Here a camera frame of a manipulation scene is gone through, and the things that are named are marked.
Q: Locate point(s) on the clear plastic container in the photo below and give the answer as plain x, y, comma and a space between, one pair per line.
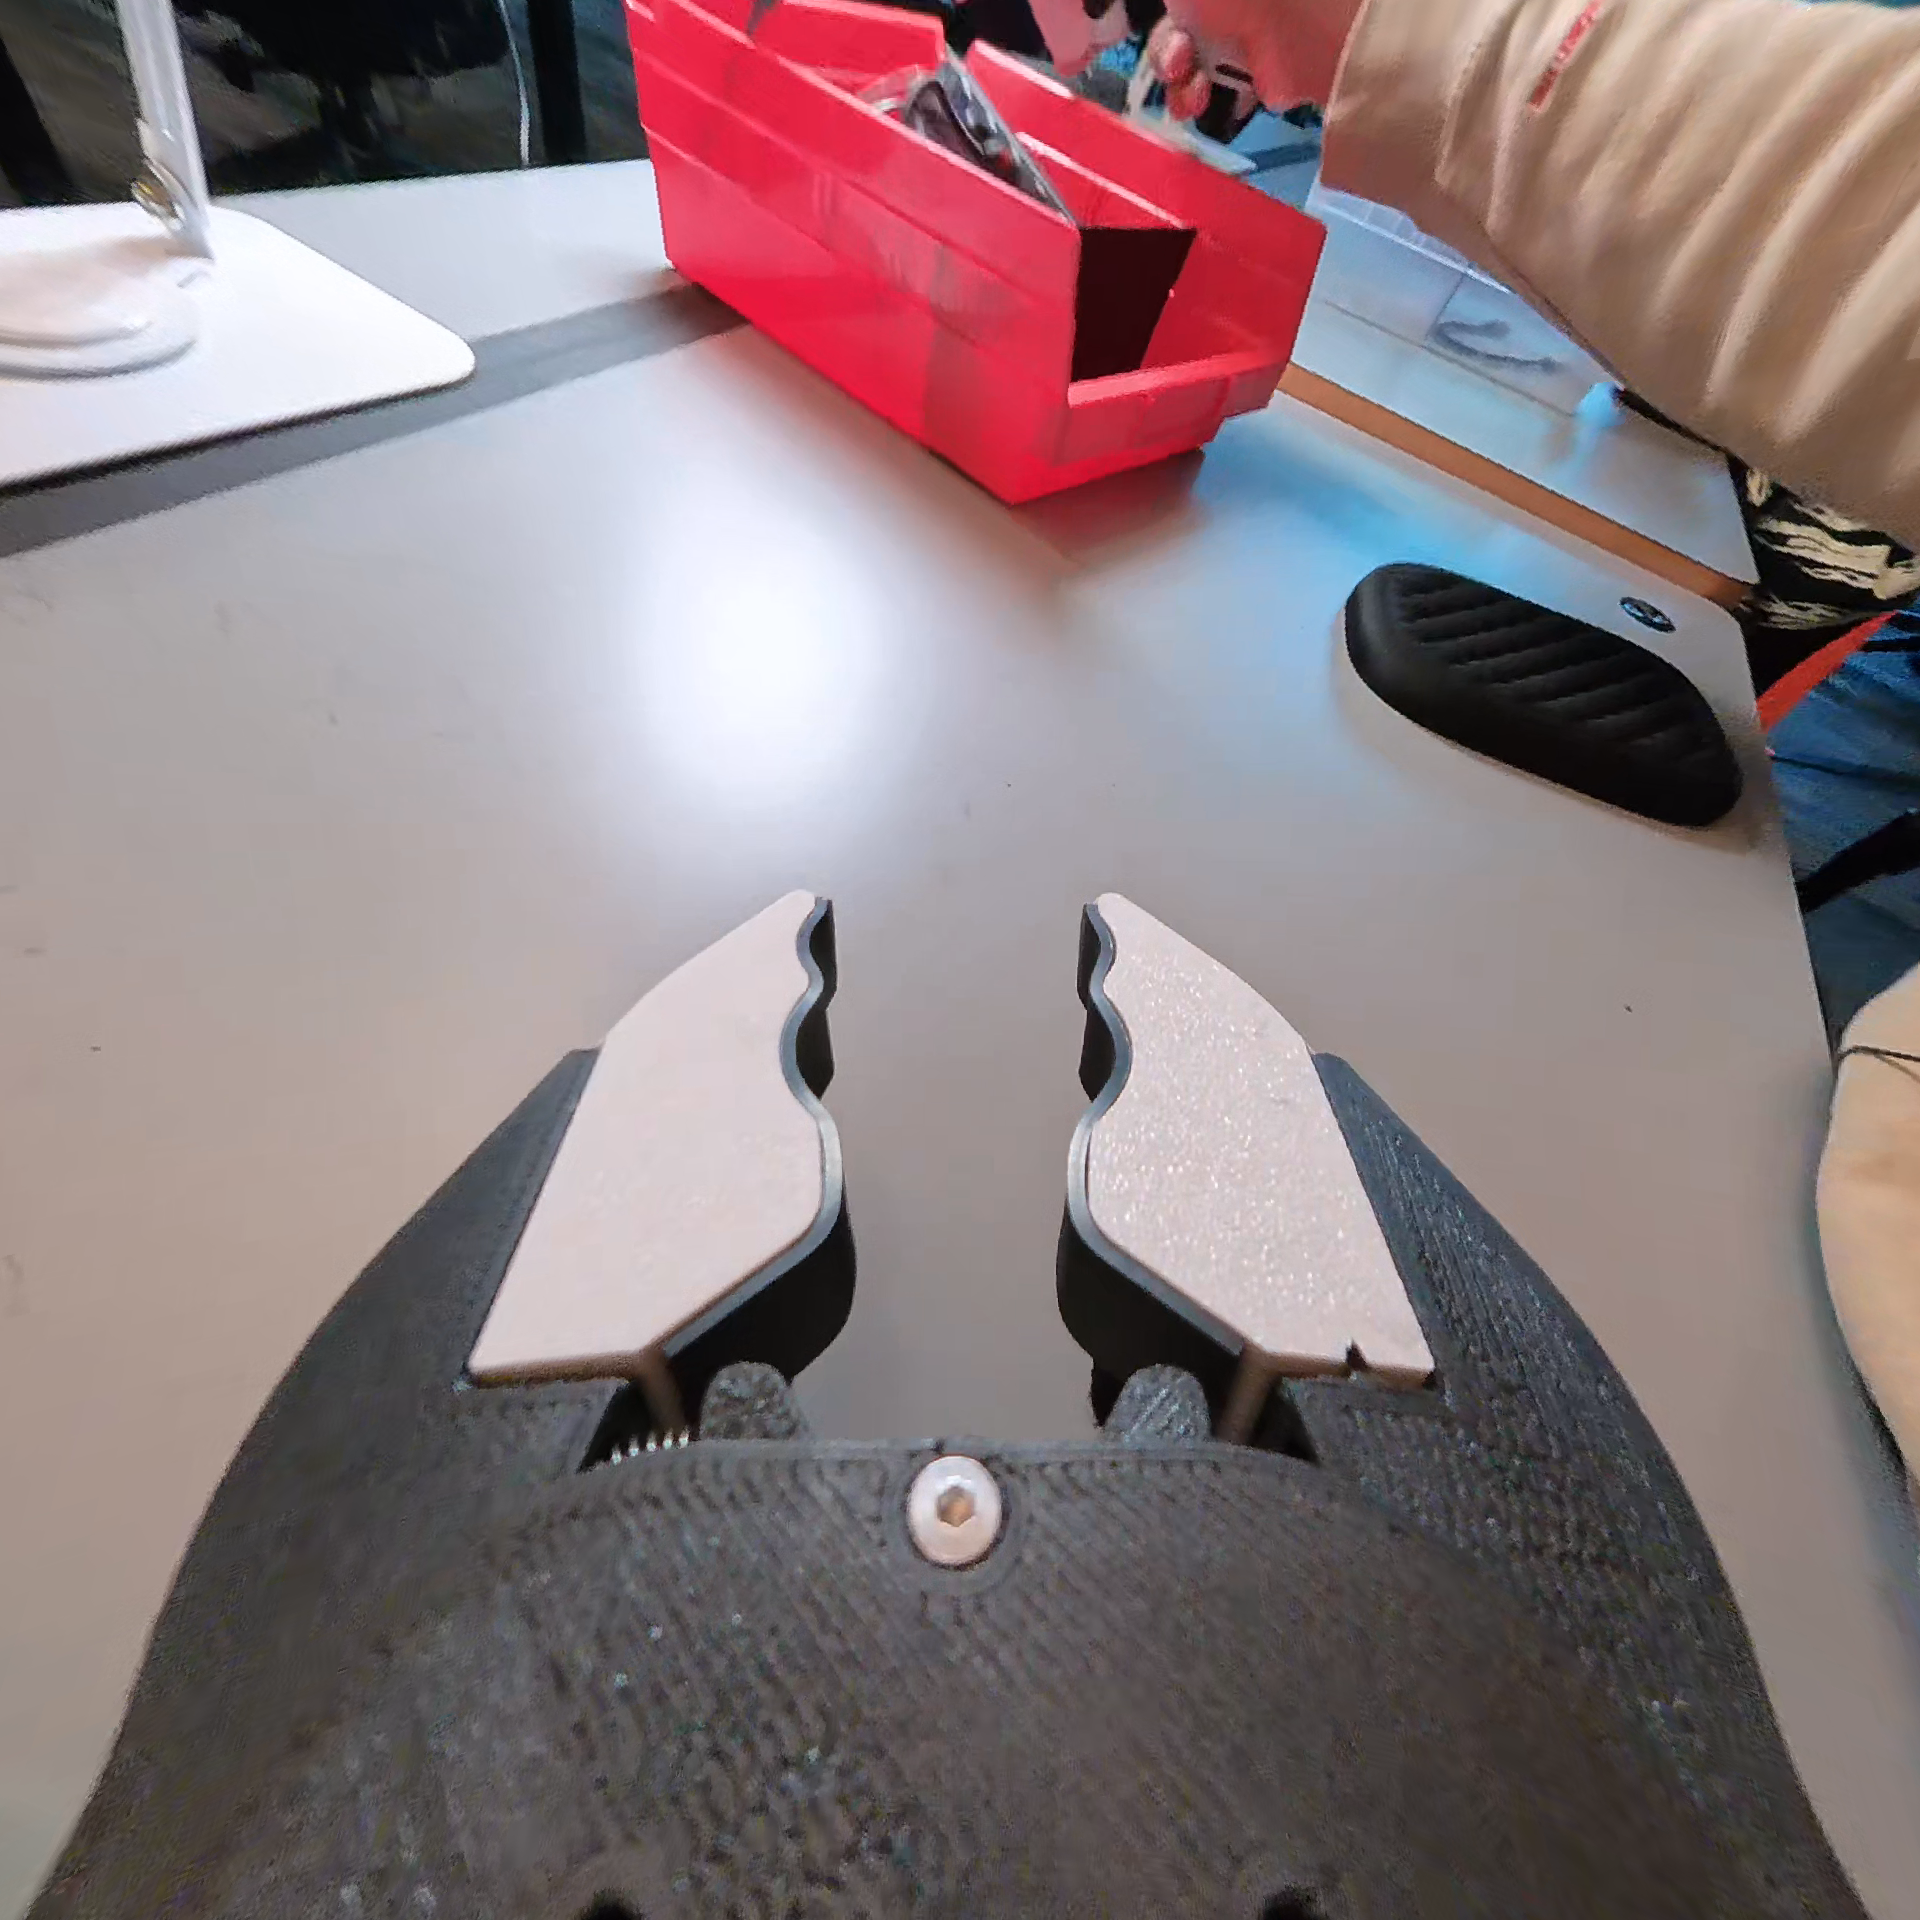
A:
1395, 286

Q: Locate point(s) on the red plastic bin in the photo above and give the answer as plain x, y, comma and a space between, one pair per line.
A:
900, 301

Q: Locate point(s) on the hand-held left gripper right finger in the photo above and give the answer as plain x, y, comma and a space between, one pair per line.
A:
1246, 1171

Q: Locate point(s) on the black table grommet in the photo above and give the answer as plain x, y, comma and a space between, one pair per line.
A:
1647, 613

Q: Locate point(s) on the person's right hand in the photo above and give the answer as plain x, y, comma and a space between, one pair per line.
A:
1246, 54

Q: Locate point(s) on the clear plastic bag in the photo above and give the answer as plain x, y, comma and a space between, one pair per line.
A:
961, 120

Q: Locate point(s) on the black ribbed wrist rest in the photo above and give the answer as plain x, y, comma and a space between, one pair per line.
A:
1545, 691

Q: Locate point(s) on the person's right forearm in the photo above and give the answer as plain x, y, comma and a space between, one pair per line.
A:
1650, 226

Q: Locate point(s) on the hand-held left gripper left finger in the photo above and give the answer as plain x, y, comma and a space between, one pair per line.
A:
660, 1171

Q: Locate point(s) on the instruction sheet on stand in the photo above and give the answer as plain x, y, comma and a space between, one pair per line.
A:
271, 330

